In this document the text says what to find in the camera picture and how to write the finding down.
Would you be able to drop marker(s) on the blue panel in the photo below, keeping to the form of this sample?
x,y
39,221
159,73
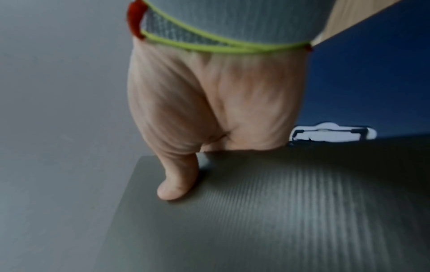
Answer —
x,y
373,85

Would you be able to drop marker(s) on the white metal bracket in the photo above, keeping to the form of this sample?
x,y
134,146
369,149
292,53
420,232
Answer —
x,y
332,135

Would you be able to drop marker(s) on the person's right hand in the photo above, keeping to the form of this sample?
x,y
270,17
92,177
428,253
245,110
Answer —
x,y
215,101

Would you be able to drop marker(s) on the grey laptop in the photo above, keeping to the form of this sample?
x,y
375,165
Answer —
x,y
285,212

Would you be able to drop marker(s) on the light wooden board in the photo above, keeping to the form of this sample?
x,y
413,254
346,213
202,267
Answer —
x,y
349,18

